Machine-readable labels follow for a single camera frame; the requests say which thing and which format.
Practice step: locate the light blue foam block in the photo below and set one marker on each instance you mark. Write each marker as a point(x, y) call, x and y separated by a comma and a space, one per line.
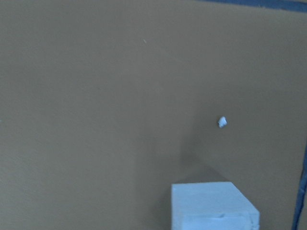
point(212, 206)

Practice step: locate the small white foam crumb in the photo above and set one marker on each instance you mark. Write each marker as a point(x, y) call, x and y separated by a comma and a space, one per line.
point(222, 122)

